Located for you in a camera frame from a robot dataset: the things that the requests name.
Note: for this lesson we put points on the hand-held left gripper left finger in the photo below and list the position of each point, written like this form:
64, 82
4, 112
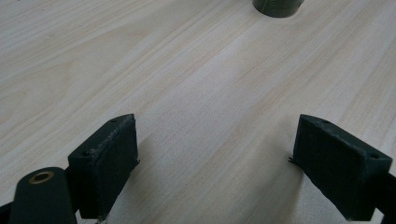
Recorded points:
106, 168

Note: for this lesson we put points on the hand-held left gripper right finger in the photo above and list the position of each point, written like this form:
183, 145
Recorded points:
336, 168

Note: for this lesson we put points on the dark green round container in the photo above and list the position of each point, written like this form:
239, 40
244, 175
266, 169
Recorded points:
277, 7

